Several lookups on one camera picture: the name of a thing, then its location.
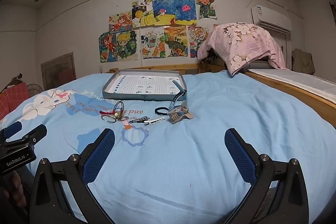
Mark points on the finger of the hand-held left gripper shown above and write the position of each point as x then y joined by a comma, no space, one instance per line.
35,134
13,128

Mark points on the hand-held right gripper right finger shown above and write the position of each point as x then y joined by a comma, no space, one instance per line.
240,158

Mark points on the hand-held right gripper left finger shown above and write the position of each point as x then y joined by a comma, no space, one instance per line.
99,155

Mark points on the white hair clip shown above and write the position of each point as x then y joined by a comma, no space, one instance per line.
155,121

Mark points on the beige hair claw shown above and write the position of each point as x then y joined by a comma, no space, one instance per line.
181,115

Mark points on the grey tray with grid paper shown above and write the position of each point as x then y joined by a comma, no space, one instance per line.
131,82

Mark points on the person's left hand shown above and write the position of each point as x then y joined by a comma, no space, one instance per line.
16,188

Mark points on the red plaid cloth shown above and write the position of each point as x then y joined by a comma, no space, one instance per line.
13,100

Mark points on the small dark object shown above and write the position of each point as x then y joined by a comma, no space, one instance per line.
16,78

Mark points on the brown wooden door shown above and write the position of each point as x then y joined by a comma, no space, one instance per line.
59,71

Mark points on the light blue wrist watch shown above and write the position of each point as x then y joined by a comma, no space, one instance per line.
176,99

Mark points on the grey object under blanket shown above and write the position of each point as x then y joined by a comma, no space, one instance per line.
258,64

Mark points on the wooden headboard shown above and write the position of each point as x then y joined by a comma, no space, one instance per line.
157,67

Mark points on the mermaid drawing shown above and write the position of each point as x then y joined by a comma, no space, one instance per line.
107,47

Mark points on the blond figure green drawing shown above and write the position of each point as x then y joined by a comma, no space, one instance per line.
127,45

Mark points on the olive hanging garment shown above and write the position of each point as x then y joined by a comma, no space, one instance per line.
303,61

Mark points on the pink floral blanket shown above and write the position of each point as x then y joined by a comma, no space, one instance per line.
244,40

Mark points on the white drawing with fish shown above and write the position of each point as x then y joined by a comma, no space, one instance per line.
153,43

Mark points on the red and white town drawing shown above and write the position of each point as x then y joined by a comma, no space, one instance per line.
195,40

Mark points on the whale drawing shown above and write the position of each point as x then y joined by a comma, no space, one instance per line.
176,41

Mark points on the orange-haired girl drawing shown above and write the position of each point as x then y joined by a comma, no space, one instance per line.
120,22

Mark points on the white air conditioner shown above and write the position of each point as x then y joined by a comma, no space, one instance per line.
270,18

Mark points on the yellow and black drawing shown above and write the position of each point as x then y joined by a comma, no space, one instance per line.
141,15

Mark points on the red-haired figure drawing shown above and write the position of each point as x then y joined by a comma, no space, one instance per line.
204,5

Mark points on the blue sea drawing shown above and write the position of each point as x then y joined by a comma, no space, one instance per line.
174,10

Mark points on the wooden bed side rail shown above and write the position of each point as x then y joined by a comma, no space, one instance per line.
288,92

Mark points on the white wall socket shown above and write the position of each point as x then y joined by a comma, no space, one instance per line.
101,68

